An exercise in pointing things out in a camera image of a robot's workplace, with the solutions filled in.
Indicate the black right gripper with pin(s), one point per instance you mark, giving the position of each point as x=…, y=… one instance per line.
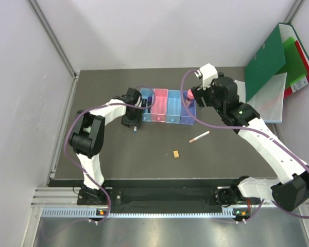
x=199, y=93

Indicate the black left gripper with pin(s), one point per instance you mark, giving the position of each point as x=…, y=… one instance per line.
x=136, y=121

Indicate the black highlighter blue cap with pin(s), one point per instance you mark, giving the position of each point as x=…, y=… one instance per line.
x=144, y=103

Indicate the pink capped glue stick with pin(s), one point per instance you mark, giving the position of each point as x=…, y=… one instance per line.
x=189, y=99

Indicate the light blue drawer bin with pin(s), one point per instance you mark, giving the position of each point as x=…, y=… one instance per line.
x=173, y=112

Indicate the white marker pink cap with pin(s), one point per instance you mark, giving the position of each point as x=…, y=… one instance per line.
x=199, y=137

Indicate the black highlighter purple cap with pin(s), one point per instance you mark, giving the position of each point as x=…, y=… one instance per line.
x=149, y=103

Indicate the pink plastic drawer bin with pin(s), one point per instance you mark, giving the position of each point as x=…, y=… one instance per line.
x=159, y=109

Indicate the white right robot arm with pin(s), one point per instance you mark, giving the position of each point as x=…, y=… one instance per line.
x=291, y=187

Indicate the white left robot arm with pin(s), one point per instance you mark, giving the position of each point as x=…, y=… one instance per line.
x=86, y=138

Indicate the translucent light blue folder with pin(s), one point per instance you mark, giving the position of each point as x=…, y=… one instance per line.
x=268, y=101

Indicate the green binder folder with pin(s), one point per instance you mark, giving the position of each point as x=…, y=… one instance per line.
x=269, y=60

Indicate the orange eraser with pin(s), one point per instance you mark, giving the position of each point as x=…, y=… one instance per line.
x=176, y=154

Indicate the red folder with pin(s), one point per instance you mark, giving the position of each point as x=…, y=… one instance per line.
x=296, y=67

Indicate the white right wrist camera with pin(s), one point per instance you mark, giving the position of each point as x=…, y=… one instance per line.
x=207, y=74

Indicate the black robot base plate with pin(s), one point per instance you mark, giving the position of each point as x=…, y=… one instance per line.
x=211, y=191

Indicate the aluminium cable duct rail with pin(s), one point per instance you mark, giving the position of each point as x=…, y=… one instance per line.
x=62, y=202

